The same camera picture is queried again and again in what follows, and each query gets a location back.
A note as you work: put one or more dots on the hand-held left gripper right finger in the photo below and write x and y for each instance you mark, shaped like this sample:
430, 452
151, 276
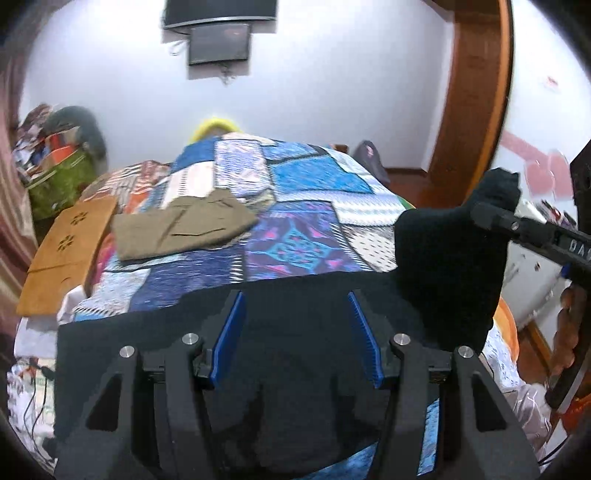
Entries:
367, 344

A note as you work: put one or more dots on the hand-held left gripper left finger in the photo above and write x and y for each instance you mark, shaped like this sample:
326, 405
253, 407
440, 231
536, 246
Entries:
226, 339

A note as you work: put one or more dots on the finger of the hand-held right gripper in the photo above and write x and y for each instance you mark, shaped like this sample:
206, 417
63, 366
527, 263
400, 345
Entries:
512, 224

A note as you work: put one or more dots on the black pants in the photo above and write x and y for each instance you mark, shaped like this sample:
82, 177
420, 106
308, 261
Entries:
300, 332

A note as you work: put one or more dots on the olive green folded pants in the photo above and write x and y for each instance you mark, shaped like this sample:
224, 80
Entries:
184, 228

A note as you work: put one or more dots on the person's right hand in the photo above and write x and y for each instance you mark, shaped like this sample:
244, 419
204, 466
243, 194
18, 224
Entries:
567, 332

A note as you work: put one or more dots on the white cabinet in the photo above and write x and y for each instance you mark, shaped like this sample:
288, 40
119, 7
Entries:
531, 277

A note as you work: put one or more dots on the pink heart sticker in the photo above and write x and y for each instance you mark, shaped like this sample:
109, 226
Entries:
540, 168

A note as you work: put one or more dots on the small red label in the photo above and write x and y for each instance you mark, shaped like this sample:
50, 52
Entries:
551, 84

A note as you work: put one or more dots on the grey bag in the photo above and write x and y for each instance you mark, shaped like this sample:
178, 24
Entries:
371, 161

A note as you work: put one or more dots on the blue patchwork blanket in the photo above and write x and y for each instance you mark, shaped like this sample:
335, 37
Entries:
286, 184

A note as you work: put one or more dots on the white sliding wardrobe door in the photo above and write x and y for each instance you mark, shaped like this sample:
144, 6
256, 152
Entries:
549, 60

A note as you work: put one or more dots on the wooden folding lap table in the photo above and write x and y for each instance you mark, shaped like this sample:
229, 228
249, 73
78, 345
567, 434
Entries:
69, 249

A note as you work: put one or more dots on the orange striped blanket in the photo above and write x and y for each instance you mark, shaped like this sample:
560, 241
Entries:
134, 177

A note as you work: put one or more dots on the white crumpled cloth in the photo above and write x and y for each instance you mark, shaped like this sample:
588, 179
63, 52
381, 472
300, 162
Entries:
37, 327

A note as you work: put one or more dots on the yellow foam tube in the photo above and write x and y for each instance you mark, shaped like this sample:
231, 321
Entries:
214, 127

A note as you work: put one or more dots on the green bag with clutter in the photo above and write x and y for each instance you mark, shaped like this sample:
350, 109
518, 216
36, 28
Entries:
64, 184

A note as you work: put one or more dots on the striped red brown curtain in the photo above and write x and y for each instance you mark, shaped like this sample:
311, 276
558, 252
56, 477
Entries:
14, 221

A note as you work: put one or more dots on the grey plush pillow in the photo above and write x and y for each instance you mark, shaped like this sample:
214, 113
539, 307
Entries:
85, 129

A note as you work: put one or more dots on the pile of colourful clutter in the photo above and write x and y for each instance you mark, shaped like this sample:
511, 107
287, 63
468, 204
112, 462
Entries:
34, 138

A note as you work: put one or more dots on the small black wall monitor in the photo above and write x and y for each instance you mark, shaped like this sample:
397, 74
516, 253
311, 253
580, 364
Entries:
219, 44

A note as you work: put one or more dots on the black wall television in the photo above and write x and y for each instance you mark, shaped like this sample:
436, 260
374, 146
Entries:
217, 11

